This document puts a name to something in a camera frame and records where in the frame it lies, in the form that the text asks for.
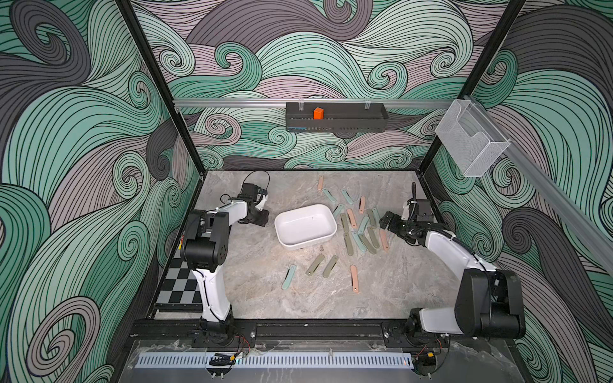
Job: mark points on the aluminium rail back wall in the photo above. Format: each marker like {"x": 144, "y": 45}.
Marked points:
{"x": 243, "y": 102}

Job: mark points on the clear plastic wall bin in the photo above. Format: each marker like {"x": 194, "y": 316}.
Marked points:
{"x": 471, "y": 137}

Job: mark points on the orange cube on shelf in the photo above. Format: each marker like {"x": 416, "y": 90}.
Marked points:
{"x": 318, "y": 114}

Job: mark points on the white slotted cable duct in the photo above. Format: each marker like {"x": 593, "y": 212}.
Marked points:
{"x": 280, "y": 360}

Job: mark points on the aluminium rail right wall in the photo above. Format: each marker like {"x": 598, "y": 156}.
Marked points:
{"x": 587, "y": 232}

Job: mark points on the white storage box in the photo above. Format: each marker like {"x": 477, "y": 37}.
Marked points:
{"x": 305, "y": 226}

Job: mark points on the black wall shelf tray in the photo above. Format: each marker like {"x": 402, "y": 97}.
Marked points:
{"x": 340, "y": 119}

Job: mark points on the olive knife row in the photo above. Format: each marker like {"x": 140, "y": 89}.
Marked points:
{"x": 348, "y": 243}
{"x": 368, "y": 244}

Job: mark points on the pink folding knife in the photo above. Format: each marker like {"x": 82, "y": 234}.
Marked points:
{"x": 352, "y": 218}

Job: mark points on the mint knife back row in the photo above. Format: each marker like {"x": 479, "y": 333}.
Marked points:
{"x": 329, "y": 196}

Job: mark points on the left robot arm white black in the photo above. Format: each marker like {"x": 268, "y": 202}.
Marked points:
{"x": 205, "y": 248}

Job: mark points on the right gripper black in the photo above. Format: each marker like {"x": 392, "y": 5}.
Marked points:
{"x": 395, "y": 226}

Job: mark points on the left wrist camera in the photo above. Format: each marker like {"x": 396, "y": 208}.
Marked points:
{"x": 253, "y": 195}

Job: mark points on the pink knife end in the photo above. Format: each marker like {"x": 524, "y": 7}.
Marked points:
{"x": 384, "y": 241}

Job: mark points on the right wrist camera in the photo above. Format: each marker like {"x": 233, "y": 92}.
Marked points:
{"x": 417, "y": 210}

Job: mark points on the dark olive folding knife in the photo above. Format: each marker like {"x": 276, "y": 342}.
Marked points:
{"x": 372, "y": 219}

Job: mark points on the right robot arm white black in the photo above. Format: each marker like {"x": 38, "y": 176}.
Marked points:
{"x": 489, "y": 302}

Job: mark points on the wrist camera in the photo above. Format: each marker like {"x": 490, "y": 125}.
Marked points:
{"x": 253, "y": 195}
{"x": 417, "y": 210}

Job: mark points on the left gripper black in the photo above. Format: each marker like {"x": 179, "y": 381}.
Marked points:
{"x": 262, "y": 219}

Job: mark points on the pink short knife in box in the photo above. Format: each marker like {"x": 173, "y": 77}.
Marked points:
{"x": 362, "y": 205}

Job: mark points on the checkerboard mat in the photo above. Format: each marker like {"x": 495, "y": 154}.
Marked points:
{"x": 179, "y": 291}

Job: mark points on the aluminium rail wall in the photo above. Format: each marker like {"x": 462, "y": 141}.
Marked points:
{"x": 587, "y": 232}
{"x": 243, "y": 102}

